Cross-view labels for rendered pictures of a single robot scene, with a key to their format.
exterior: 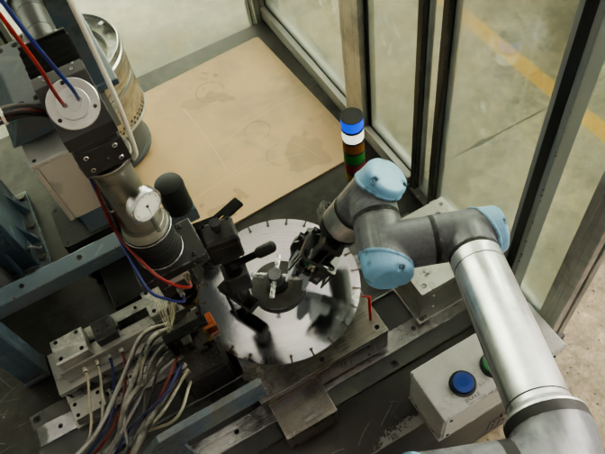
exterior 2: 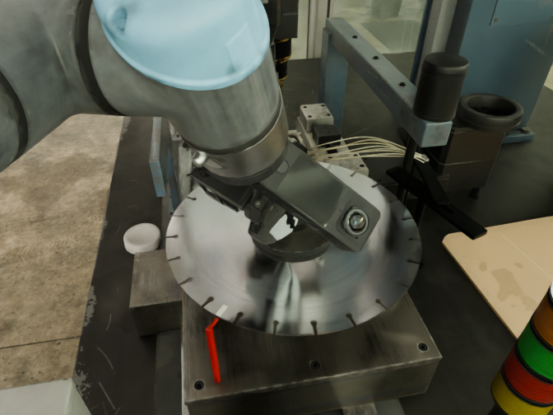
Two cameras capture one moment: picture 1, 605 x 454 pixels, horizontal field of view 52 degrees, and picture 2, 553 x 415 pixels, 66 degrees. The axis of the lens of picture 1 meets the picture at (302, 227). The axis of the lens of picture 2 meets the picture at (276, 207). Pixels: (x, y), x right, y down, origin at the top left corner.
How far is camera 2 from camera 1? 1.03 m
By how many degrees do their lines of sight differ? 63
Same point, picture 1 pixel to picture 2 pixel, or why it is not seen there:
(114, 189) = not seen: outside the picture
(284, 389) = not seen: hidden behind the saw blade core
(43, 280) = (355, 44)
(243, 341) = not seen: hidden behind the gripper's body
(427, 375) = (45, 401)
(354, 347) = (186, 340)
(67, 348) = (313, 109)
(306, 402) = (162, 279)
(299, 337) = (201, 229)
